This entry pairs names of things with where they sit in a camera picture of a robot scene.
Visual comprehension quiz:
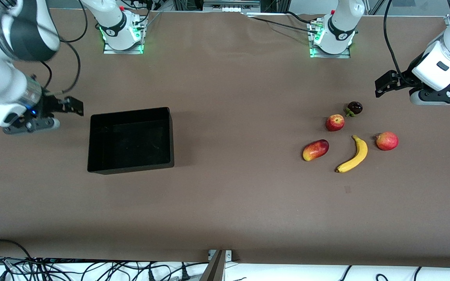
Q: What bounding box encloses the black rectangular plastic box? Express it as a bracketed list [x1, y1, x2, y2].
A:
[87, 107, 175, 175]

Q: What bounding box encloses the small red apple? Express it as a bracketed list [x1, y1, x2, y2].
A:
[325, 114, 345, 132]

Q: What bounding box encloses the yellow banana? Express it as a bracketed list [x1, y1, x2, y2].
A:
[335, 135, 368, 173]

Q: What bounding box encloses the dark purple mangosteen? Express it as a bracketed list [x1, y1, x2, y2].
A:
[345, 101, 363, 117]

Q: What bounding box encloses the round red fruit with nub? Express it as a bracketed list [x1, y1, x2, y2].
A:
[375, 132, 399, 151]

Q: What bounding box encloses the red yellow mango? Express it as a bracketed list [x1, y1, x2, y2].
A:
[302, 139, 330, 162]

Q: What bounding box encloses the white power strip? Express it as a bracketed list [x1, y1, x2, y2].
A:
[203, 0, 261, 13]

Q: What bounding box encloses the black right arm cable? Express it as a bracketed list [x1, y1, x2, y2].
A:
[39, 0, 89, 96]

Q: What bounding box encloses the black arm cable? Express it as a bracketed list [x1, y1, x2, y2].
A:
[39, 0, 89, 96]
[383, 0, 415, 87]

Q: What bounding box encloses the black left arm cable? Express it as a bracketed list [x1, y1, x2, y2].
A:
[383, 0, 415, 87]

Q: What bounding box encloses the short black table cable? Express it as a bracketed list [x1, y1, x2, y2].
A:
[286, 11, 315, 24]

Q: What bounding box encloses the long black table cable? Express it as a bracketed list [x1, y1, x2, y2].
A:
[246, 15, 319, 34]

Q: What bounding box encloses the aluminium profile post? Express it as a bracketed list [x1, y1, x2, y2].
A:
[200, 250, 233, 281]

